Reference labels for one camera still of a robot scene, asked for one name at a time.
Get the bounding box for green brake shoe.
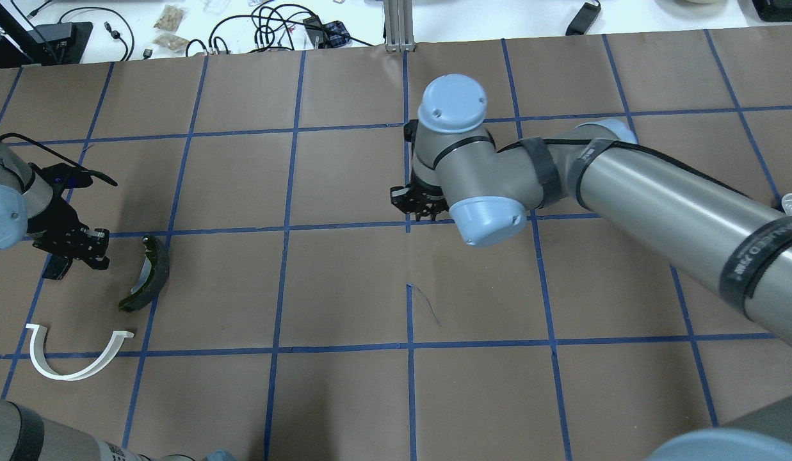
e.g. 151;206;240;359
118;234;170;312

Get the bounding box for white curved plastic part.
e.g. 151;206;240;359
25;322;135;382

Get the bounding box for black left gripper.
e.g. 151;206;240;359
27;163;111;280

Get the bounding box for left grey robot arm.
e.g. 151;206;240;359
0;133;117;460

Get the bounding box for tangled black cables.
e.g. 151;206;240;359
178;0;374;57

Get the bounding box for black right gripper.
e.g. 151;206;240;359
390;122;454;222

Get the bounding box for black power adapter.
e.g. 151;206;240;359
565;1;602;36

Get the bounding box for aluminium frame post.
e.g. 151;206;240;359
383;0;416;53

